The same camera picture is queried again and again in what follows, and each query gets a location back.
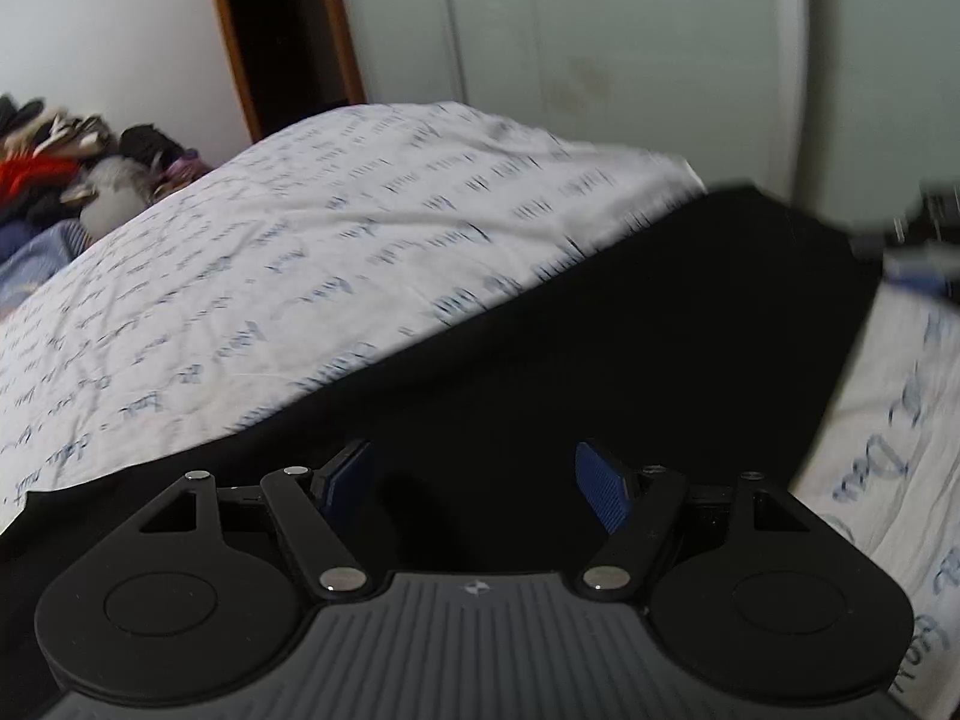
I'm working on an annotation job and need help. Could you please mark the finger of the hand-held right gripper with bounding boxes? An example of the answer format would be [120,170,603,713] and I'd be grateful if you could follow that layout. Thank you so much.
[851,229,960,295]

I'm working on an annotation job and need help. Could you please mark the black pants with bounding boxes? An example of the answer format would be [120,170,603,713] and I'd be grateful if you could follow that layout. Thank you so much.
[0,181,887,720]

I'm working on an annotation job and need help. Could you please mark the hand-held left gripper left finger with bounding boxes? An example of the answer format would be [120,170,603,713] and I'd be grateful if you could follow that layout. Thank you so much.
[137,440,374,601]

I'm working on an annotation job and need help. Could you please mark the wooden door frame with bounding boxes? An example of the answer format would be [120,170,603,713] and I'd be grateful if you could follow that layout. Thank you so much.
[201,0,370,143]

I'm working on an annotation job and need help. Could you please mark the white wardrobe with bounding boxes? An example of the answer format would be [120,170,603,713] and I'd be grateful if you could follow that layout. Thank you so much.
[330,0,960,230]

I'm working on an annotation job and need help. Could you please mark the pile of clothes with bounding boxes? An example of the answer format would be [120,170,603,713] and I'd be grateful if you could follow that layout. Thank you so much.
[0,94,218,241]

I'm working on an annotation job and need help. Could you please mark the grey plastic bag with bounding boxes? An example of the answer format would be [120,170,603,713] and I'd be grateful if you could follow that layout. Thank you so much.
[75,156,157,237]

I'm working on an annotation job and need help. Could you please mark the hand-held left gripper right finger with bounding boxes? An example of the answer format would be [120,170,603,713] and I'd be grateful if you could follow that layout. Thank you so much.
[575,440,809,602]

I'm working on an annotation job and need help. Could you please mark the white script-printed bed sheet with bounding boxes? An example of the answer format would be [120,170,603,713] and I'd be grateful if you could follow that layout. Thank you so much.
[0,101,960,720]

